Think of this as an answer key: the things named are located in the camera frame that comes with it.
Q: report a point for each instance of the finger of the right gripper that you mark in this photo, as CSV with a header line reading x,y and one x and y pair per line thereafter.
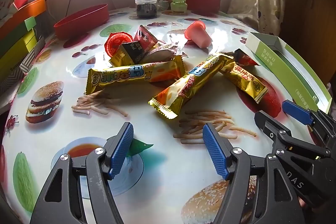
x,y
321,125
282,138

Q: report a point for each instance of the gold peanut candy packet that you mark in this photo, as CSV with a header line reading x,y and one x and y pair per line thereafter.
x,y
245,81

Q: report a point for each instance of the green white cardboard box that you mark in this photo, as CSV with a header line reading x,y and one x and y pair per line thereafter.
x,y
298,78

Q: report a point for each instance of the yellow black snack packet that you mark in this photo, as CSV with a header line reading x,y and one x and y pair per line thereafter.
x,y
128,54

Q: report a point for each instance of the small green jar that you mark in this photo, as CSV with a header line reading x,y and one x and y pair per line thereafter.
x,y
178,6

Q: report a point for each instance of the dark jar with white lid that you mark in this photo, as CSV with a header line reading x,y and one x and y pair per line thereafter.
x,y
146,9

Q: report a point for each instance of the stacked colourful boxes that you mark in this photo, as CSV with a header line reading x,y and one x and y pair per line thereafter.
x,y
18,39

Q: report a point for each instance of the red lid jelly cup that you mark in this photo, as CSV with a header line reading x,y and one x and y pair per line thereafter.
x,y
115,40

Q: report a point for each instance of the pink jelly cup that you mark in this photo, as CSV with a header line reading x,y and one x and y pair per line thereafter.
x,y
196,32

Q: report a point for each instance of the long gold snack bar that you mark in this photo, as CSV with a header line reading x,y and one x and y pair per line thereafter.
x,y
170,101
98,79

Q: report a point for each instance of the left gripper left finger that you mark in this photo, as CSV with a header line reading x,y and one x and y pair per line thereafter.
x,y
60,199

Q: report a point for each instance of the white red snack packet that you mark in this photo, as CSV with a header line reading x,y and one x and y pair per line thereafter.
x,y
162,52

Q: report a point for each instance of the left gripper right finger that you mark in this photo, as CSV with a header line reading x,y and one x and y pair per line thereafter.
x,y
275,199

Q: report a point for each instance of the red oval plastic bowl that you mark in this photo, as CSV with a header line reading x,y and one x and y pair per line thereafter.
x,y
81,22

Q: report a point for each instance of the red black snack packet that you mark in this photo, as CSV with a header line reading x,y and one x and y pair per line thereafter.
x,y
145,38

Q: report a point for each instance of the small red snack packet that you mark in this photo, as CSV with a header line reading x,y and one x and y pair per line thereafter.
x,y
243,59

